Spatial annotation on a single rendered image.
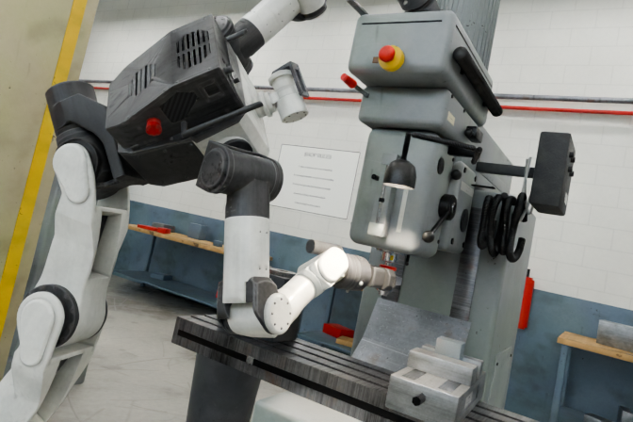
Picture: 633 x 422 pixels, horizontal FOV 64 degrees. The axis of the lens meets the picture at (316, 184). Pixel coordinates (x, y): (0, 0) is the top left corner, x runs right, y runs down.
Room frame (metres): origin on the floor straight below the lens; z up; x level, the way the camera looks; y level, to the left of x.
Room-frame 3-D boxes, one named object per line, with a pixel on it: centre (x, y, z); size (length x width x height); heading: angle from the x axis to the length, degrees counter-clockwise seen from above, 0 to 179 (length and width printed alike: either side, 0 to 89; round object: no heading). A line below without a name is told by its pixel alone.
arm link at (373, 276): (1.32, -0.16, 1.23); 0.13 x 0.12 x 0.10; 40
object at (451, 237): (1.54, -0.34, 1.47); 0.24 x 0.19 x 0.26; 59
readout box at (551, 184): (1.46, -0.68, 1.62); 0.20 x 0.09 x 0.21; 149
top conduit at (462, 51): (1.33, -0.38, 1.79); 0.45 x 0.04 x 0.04; 149
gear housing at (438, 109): (1.41, -0.26, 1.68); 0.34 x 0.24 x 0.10; 149
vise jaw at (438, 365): (1.22, -0.38, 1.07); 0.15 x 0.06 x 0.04; 62
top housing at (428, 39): (1.39, -0.24, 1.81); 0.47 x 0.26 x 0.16; 149
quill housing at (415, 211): (1.38, -0.24, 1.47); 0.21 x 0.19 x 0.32; 59
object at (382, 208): (1.28, -0.18, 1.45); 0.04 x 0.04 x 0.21; 59
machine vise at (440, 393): (1.25, -0.39, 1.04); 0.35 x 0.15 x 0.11; 152
